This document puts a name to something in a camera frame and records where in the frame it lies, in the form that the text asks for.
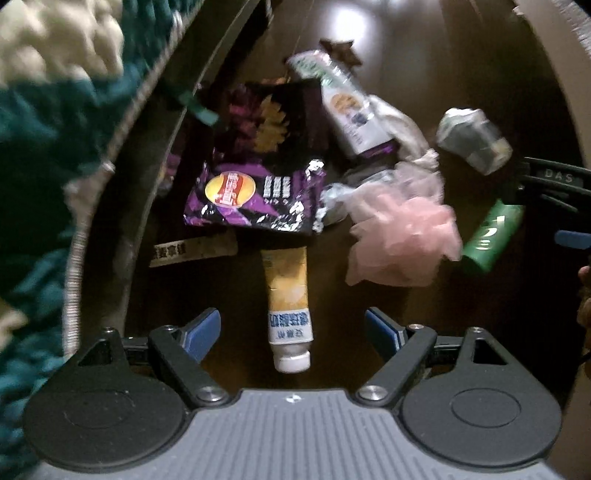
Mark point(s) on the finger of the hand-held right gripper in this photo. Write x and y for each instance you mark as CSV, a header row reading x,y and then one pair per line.
x,y
549,182
575,240

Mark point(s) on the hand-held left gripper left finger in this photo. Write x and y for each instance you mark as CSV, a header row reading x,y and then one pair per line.
x,y
203,334

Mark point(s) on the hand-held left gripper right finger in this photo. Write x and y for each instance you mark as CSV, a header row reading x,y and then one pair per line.
x,y
383,333

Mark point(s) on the green tube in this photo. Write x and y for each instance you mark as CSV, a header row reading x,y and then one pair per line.
x,y
491,235

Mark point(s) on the yellow tube with white cap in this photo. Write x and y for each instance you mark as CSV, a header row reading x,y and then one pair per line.
x,y
287,295

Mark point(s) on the person's right hand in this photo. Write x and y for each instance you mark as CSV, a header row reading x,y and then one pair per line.
x,y
585,309

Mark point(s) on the printed paper strip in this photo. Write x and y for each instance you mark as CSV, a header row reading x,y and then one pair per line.
x,y
194,251

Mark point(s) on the crumpled silver and green wrapper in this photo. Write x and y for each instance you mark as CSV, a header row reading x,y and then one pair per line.
x,y
475,141

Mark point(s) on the pink mesh bath sponge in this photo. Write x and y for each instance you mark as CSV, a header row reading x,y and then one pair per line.
x,y
401,240

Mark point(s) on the grey bed skirt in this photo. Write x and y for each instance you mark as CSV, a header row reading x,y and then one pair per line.
x,y
575,60

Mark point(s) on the clear plastic wrapper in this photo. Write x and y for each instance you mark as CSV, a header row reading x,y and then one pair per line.
x,y
364,189

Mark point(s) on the purple chip bag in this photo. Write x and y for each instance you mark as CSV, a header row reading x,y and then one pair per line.
x,y
249,194

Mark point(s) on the dark curved bar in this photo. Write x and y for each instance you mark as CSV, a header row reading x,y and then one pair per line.
x,y
152,184

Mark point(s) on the crumpled silver foil wrapper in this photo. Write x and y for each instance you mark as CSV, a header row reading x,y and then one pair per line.
x,y
401,122

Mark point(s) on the white and purple snack packet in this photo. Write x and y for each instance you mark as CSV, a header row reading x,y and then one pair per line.
x,y
346,110

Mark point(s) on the black snack bag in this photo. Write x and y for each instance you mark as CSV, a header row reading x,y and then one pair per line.
x,y
272,120

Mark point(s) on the green clip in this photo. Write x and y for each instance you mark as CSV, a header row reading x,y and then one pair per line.
x,y
198,108

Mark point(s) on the teal and white quilt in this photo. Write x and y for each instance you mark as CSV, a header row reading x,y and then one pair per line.
x,y
41,157

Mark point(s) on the brown star-shaped piece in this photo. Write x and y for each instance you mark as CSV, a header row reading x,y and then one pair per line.
x,y
340,50

